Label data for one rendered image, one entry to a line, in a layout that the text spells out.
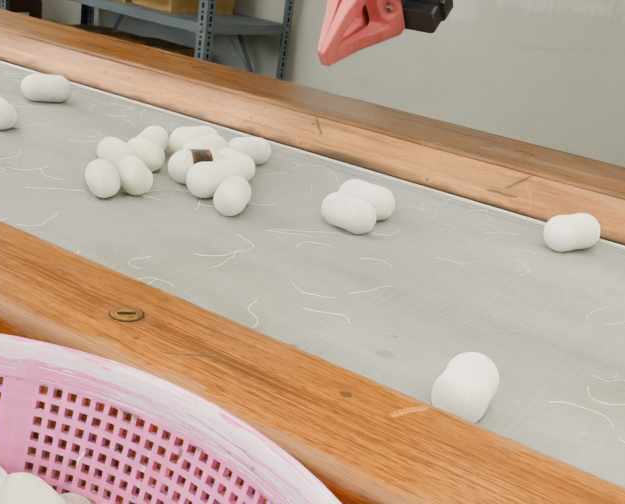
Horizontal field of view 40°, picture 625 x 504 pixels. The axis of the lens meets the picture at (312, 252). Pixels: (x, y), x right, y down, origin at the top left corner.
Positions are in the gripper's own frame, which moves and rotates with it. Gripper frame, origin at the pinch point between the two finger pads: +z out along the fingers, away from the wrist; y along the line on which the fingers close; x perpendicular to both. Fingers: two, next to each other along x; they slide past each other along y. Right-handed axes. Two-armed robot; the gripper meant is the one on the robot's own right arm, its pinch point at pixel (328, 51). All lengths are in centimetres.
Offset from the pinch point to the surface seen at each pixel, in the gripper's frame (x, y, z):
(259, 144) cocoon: 0.1, -0.4, 9.0
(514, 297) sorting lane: -3.3, 20.6, 15.6
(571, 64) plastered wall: 144, -36, -138
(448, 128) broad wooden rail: 9.4, 6.5, -3.2
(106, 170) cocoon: -8.6, -1.2, 18.9
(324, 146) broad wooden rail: 5.4, 0.6, 4.2
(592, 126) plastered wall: 155, -26, -127
